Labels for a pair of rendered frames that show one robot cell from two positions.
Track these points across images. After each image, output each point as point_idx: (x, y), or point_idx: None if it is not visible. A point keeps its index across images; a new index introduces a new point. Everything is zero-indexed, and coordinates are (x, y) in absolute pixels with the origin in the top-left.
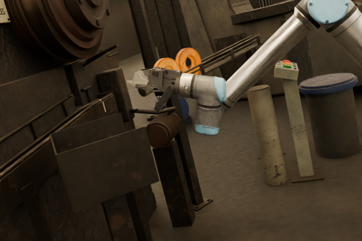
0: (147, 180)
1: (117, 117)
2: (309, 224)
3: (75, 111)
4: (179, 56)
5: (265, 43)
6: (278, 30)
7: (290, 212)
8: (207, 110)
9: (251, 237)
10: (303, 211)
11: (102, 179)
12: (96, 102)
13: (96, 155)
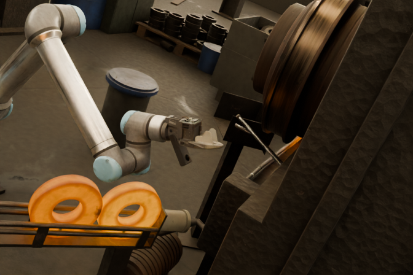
0: (219, 116)
1: (235, 118)
2: (21, 247)
3: None
4: (96, 186)
5: (77, 73)
6: (69, 57)
7: (10, 273)
8: None
9: (77, 273)
10: (0, 263)
11: (241, 114)
12: (254, 170)
13: (245, 104)
